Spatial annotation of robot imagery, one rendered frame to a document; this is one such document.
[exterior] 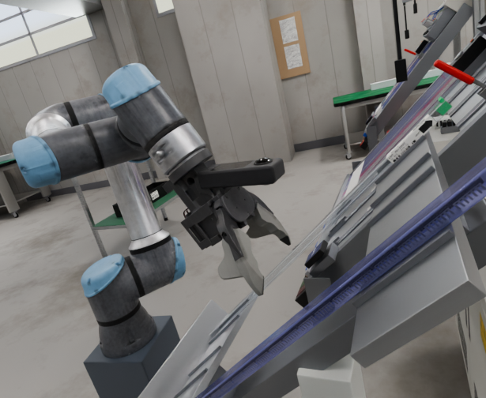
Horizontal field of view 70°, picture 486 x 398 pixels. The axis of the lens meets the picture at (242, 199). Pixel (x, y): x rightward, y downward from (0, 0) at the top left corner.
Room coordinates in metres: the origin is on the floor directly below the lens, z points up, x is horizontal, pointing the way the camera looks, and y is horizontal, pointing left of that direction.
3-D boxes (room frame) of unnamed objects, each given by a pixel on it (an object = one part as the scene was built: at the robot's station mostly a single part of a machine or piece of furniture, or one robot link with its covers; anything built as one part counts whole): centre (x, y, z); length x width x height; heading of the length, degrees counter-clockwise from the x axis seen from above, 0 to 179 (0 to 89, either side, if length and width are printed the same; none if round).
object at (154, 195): (3.03, 0.85, 0.41); 0.57 x 0.17 x 0.11; 153
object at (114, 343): (0.84, 0.40, 0.60); 0.15 x 0.15 x 0.10
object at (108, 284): (0.84, 0.39, 0.72); 0.13 x 0.12 x 0.14; 115
